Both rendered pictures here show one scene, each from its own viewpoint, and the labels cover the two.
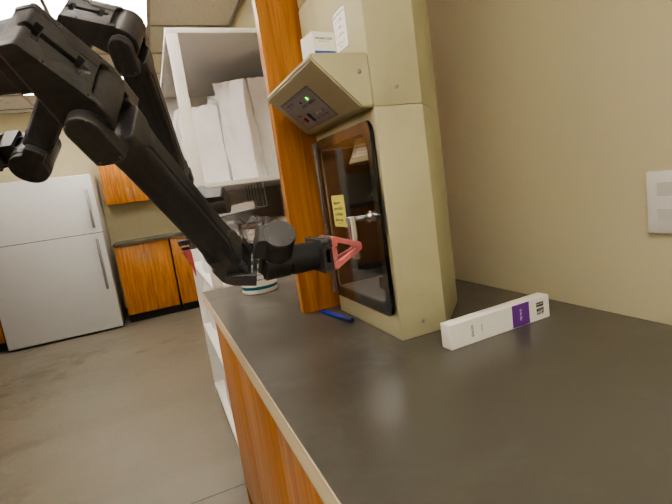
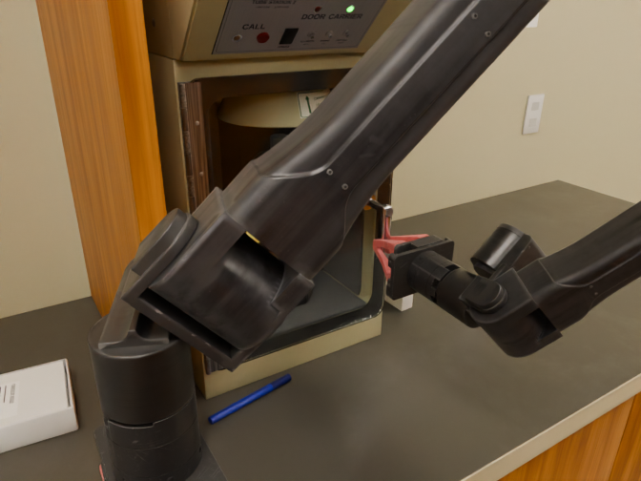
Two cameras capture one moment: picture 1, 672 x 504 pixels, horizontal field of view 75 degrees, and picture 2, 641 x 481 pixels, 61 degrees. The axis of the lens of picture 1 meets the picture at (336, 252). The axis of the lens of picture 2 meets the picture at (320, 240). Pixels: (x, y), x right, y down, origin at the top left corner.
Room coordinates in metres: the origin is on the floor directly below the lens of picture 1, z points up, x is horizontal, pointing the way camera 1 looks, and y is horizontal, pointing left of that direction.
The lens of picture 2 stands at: (1.11, 0.65, 1.47)
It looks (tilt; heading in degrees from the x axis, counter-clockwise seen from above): 24 degrees down; 259
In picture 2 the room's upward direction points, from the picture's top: 1 degrees clockwise
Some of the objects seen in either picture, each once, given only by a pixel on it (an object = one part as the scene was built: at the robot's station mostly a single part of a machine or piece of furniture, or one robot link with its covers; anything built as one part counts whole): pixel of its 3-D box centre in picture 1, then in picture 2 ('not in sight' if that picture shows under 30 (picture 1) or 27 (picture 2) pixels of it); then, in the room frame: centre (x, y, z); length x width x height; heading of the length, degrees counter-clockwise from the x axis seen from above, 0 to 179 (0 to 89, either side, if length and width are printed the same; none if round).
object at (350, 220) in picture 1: (360, 235); (377, 228); (0.90, -0.06, 1.17); 0.05 x 0.03 x 0.10; 112
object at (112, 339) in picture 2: not in sight; (145, 355); (1.17, 0.35, 1.27); 0.07 x 0.06 x 0.07; 89
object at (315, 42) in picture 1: (318, 52); not in sight; (0.93, -0.02, 1.54); 0.05 x 0.05 x 0.06; 29
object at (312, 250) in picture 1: (305, 256); (433, 276); (0.86, 0.06, 1.14); 0.10 x 0.07 x 0.07; 21
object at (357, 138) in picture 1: (350, 220); (303, 220); (1.01, -0.04, 1.19); 0.30 x 0.01 x 0.40; 22
